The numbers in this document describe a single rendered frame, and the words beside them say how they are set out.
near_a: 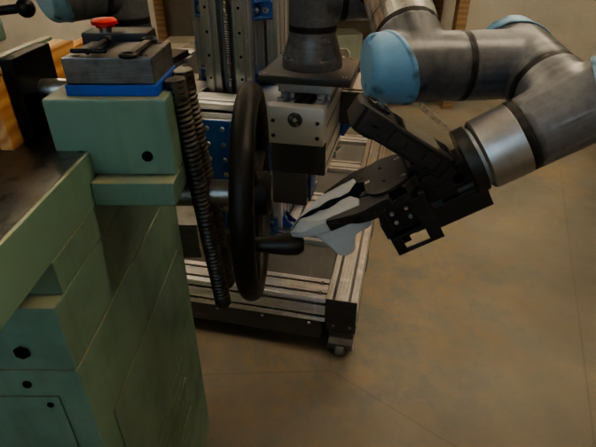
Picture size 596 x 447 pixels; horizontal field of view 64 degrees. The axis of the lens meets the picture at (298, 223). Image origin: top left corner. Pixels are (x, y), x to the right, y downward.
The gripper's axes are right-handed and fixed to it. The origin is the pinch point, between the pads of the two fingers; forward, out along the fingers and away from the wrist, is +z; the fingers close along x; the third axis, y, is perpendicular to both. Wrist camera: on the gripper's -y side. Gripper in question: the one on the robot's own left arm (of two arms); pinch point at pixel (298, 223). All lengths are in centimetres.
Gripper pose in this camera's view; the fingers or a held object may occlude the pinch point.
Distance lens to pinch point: 53.5
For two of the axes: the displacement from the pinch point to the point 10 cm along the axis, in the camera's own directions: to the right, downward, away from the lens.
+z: -8.7, 4.2, 2.7
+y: 5.0, 7.4, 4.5
